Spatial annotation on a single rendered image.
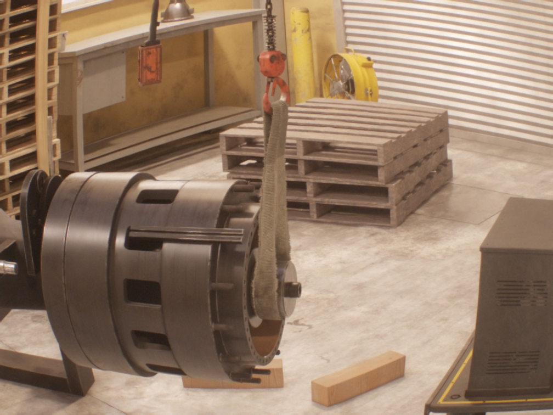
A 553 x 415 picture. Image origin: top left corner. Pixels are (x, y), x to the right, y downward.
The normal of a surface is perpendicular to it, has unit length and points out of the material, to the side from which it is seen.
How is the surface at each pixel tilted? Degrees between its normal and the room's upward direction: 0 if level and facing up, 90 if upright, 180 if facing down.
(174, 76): 90
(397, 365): 90
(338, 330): 0
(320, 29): 90
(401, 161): 90
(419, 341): 0
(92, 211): 35
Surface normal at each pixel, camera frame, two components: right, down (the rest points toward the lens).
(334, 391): 0.59, 0.18
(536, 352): -0.40, 0.26
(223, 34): 0.76, 0.13
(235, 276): -0.25, -0.19
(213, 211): -0.17, -0.72
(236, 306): -0.25, 0.12
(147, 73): 0.29, 0.23
